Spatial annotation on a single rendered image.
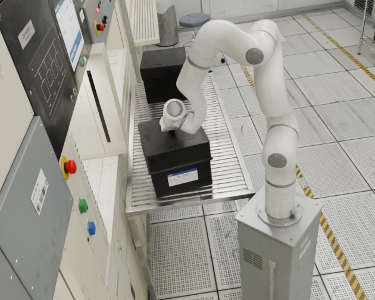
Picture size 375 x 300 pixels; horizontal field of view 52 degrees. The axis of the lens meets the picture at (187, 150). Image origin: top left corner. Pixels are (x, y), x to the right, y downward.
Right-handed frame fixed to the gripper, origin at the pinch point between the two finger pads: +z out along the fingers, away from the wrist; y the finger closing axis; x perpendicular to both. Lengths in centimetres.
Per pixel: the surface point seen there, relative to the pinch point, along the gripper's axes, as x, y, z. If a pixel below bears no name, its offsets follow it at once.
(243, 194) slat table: 37.2, -24.6, 2.6
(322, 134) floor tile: 5, -138, 142
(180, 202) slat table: 33.2, 4.0, 6.0
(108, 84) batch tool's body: -24.4, 22.8, -6.4
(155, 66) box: -52, -5, 55
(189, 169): 20.0, -3.5, 1.6
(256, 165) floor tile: 17, -72, 129
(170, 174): 20.2, 5.4, 1.8
